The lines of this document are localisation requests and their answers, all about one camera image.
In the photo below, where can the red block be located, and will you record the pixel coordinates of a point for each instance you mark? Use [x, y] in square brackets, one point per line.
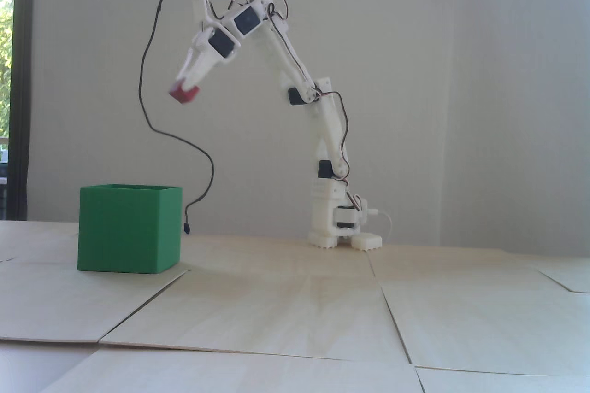
[183, 94]

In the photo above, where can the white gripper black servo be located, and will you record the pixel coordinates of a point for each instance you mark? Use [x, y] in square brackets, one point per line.
[206, 57]

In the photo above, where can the green open box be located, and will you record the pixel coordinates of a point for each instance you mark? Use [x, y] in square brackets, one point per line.
[120, 227]

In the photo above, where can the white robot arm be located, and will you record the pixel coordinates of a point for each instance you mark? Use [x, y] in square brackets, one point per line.
[328, 128]

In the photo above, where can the dark window frame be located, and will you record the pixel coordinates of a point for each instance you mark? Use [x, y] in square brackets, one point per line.
[20, 89]

